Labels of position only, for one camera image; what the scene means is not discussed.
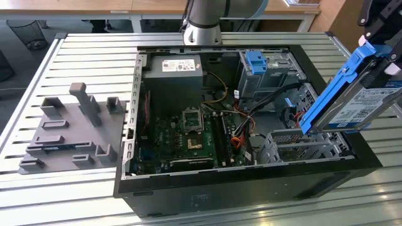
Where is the metal socket cover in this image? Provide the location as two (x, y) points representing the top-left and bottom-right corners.
(182, 107), (204, 133)

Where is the blue plastic drive latch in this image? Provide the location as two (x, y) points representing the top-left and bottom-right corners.
(246, 50), (269, 75)

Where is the thin orange wire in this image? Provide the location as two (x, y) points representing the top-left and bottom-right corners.
(243, 114), (256, 142)

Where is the black expansion card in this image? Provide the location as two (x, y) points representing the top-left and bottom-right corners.
(168, 157), (216, 172)

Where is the green RAM stick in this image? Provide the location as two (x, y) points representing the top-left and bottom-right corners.
(219, 112), (235, 165)
(40, 145), (76, 152)

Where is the black case fan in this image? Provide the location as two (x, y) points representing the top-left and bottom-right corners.
(281, 106), (307, 129)

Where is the green motherboard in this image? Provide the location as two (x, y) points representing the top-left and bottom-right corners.
(138, 110), (254, 175)

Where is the grey power supply box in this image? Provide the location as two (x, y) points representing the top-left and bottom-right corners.
(142, 54), (204, 118)

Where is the black PC case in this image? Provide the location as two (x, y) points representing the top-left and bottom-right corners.
(112, 44), (383, 218)

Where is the wooden cabinet panel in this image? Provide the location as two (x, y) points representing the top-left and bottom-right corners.
(309, 0), (367, 61)

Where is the black wire bundle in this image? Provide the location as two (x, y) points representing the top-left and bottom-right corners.
(232, 116), (252, 137)

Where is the grey metal drive cage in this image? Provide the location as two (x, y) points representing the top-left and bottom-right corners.
(235, 50), (307, 108)

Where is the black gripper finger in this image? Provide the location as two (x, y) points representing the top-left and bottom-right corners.
(375, 42), (402, 80)

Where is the thin white wire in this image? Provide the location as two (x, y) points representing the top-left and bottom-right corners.
(216, 109), (250, 118)

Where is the CPU socket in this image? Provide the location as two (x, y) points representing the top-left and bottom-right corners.
(186, 136), (204, 151)

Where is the metal disk bay cage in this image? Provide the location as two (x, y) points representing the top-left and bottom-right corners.
(255, 128), (355, 164)

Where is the hard disk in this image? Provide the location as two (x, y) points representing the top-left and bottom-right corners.
(298, 34), (402, 137)

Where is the red yellow disk power wire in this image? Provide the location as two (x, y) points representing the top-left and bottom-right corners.
(290, 111), (307, 122)

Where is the orange flat data cable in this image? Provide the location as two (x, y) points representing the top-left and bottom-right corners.
(230, 137), (250, 149)

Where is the yellow black wire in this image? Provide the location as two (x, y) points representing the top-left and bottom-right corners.
(200, 71), (230, 105)

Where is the long black cable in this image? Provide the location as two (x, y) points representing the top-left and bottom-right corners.
(246, 81), (309, 115)

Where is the black mesh waste basket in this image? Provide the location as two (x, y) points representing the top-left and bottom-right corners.
(5, 20), (47, 50)

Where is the black RAM slot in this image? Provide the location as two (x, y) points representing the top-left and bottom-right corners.
(210, 112), (224, 168)

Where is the grey parts rack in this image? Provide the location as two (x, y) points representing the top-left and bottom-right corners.
(17, 82), (130, 175)

